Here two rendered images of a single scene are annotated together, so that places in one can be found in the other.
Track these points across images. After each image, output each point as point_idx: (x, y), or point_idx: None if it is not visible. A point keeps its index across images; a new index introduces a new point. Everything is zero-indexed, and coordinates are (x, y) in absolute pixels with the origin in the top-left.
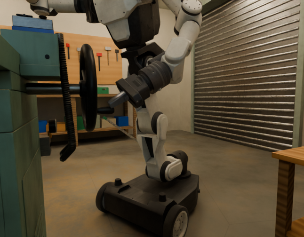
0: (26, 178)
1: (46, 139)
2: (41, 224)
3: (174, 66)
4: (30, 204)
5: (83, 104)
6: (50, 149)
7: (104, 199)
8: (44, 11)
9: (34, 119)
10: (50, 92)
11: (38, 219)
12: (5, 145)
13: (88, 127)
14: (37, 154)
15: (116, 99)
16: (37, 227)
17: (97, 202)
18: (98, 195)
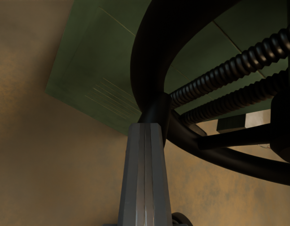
0: (115, 26)
1: (240, 123)
2: (136, 109)
3: None
4: (110, 56)
5: None
6: (225, 131)
7: (174, 223)
8: None
9: (259, 74)
10: None
11: (126, 93)
12: None
13: None
14: (203, 96)
15: (129, 153)
16: (121, 93)
17: (177, 213)
18: (184, 218)
